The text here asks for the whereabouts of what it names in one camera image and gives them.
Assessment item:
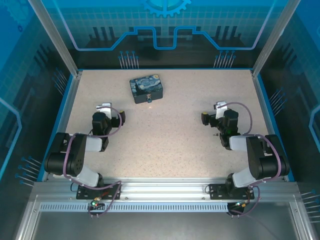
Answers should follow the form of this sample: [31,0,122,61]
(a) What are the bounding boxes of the starry night painted tin box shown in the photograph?
[129,73,165,105]

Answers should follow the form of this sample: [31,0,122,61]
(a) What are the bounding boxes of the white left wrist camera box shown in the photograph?
[96,101,113,119]

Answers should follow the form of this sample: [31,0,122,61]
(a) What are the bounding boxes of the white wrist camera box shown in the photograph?
[213,100,229,120]
[96,101,113,119]

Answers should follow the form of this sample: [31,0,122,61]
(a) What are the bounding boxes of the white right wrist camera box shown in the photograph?
[213,100,229,120]

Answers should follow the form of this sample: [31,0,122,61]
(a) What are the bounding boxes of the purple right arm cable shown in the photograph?
[216,101,281,218]

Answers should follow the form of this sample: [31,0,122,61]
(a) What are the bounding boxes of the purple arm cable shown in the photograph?
[62,106,123,219]
[216,101,281,218]

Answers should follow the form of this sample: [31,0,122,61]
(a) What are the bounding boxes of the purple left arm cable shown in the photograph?
[62,106,123,219]

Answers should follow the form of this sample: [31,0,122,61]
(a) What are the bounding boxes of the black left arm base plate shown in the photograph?
[76,183,122,200]

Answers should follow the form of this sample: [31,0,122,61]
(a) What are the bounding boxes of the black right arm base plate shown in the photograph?
[208,183,255,200]

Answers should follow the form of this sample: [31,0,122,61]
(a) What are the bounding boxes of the orange green cable connector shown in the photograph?
[90,196,105,210]
[232,199,252,210]

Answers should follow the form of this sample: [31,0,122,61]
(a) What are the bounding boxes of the aluminium mounting rail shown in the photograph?
[31,176,301,201]

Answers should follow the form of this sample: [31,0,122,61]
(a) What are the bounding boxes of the aluminium frame post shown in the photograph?
[250,0,296,78]
[27,0,84,77]

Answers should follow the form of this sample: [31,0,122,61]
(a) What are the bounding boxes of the slotted grey cable duct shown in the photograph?
[39,202,231,213]

